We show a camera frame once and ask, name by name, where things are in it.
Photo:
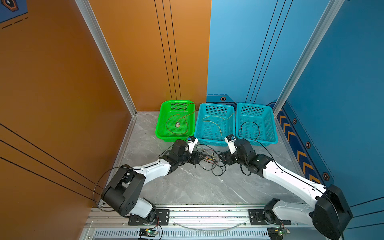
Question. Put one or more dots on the right green circuit board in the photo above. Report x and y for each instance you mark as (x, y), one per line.
(278, 234)

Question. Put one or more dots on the middle teal plastic basket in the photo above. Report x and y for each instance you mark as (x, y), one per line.
(214, 123)

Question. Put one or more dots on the aluminium corner frame post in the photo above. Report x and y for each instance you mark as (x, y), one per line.
(101, 42)
(319, 32)

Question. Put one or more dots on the left green circuit board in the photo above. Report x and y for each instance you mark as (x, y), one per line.
(148, 234)

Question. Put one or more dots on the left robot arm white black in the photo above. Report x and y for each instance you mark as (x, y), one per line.
(122, 193)

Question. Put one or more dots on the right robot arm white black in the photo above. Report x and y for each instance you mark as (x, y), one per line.
(324, 208)

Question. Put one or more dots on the green circuit board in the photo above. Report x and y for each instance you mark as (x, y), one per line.
(148, 234)
(278, 234)

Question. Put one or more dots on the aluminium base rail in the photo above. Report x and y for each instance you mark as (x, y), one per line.
(193, 222)

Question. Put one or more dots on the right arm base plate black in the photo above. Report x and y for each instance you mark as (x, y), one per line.
(262, 217)

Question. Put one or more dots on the right teal plastic basket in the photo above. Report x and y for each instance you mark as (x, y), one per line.
(256, 123)

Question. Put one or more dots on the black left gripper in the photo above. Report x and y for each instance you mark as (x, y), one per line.
(195, 157)

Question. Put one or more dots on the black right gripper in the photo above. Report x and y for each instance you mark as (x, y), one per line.
(226, 156)

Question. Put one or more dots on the teal plastic basket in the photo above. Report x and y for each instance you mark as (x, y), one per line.
(214, 123)
(256, 123)

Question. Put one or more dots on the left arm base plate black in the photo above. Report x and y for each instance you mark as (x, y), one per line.
(159, 216)

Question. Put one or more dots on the green plastic basket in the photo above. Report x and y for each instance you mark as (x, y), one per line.
(172, 112)

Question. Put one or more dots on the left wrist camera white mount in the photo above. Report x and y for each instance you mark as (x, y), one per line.
(191, 141)

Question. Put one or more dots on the aluminium corner frame post right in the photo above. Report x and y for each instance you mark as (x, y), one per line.
(319, 32)

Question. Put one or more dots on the aluminium corner frame post left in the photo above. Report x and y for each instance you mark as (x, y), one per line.
(101, 42)

